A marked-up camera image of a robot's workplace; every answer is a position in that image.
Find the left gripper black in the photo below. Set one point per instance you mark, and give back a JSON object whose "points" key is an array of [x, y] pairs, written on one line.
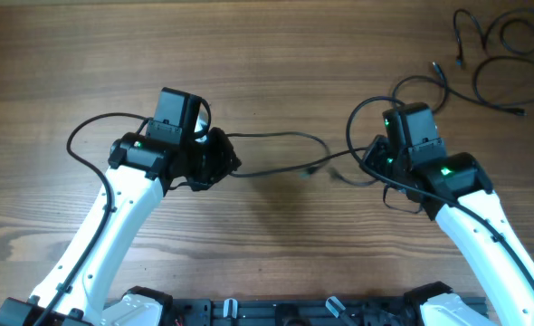
{"points": [[226, 160]]}

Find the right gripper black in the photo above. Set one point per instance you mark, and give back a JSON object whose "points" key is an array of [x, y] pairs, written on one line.
{"points": [[378, 154]]}

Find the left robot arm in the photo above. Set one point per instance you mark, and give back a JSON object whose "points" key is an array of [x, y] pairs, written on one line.
{"points": [[178, 142]]}

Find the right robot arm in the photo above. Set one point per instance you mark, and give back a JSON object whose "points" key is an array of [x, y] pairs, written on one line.
{"points": [[456, 193]]}

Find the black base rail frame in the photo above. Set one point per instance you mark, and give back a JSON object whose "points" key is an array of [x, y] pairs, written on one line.
{"points": [[294, 312]]}

